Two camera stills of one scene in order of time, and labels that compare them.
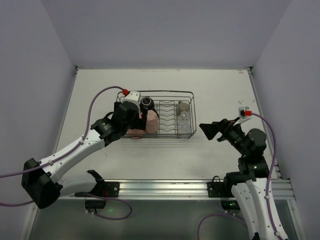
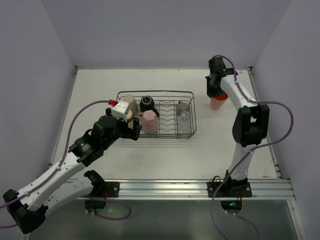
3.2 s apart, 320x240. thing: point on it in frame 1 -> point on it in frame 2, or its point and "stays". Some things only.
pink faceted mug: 151,126 stays
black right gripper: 222,131 -> 212,88
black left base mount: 104,189 stays
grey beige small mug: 182,106 stays
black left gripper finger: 142,122 -> 134,133
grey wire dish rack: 164,114 stays
